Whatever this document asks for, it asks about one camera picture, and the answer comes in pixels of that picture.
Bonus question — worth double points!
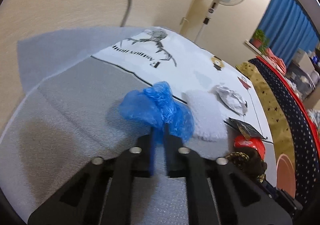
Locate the red foil wrapper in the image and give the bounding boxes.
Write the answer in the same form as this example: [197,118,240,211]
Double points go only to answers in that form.
[234,135,266,160]

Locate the black snack wrapper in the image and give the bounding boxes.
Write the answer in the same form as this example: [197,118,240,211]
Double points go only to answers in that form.
[224,117,267,140]

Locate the white bubble wrap sheet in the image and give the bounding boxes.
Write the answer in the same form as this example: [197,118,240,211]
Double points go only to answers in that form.
[183,90,228,142]

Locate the white paper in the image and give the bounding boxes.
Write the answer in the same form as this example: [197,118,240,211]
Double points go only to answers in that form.
[213,84,248,116]

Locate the blue plastic shoe cover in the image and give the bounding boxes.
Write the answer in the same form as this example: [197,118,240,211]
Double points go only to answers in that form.
[119,81,194,144]

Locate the pink trash bin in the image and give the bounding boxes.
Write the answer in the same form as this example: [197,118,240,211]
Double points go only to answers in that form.
[277,154,296,198]

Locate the navy star bedsheet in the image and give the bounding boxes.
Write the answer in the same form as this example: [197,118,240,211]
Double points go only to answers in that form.
[248,58,320,206]

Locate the grey white printed tablecloth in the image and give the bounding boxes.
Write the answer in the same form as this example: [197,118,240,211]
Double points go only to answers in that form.
[1,27,291,224]

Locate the yellow star bed skirt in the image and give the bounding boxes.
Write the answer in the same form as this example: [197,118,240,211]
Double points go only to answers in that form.
[236,62,295,165]

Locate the dark plastic storage bin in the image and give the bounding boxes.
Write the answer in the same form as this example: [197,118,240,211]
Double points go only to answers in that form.
[285,62,316,101]

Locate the pink folded clothes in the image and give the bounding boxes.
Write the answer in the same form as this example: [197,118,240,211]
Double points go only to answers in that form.
[265,48,286,76]

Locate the white cardboard box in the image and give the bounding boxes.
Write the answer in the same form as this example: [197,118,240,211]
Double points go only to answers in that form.
[292,49,314,72]

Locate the potted green plant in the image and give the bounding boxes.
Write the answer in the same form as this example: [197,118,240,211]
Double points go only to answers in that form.
[251,29,269,54]

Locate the blue curtain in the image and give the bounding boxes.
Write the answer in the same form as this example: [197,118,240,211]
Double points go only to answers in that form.
[258,0,319,65]

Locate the wall power outlet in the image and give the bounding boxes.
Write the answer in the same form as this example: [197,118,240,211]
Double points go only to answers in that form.
[180,17,189,25]

